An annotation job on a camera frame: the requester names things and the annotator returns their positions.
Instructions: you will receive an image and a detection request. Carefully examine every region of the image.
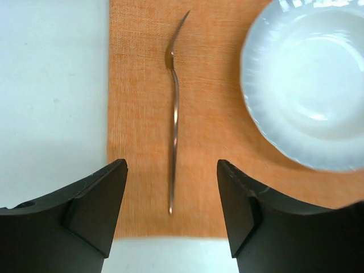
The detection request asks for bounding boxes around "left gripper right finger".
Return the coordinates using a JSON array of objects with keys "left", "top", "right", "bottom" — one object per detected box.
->
[{"left": 217, "top": 159, "right": 363, "bottom": 272}]

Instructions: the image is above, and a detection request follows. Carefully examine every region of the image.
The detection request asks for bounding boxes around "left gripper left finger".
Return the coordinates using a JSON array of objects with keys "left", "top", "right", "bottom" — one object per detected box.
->
[{"left": 1, "top": 159, "right": 128, "bottom": 272}]

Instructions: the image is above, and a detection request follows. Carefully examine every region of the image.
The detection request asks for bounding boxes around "orange cloth placemat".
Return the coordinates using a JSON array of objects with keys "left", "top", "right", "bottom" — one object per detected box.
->
[{"left": 107, "top": 1, "right": 363, "bottom": 238}]

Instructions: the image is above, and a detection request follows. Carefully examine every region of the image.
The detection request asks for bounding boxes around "white ceramic bowl plate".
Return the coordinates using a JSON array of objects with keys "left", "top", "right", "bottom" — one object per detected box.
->
[{"left": 240, "top": 1, "right": 363, "bottom": 172}]

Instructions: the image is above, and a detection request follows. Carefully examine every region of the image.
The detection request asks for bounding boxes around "copper fork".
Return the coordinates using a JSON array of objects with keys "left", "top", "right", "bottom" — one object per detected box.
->
[{"left": 164, "top": 10, "right": 191, "bottom": 216}]

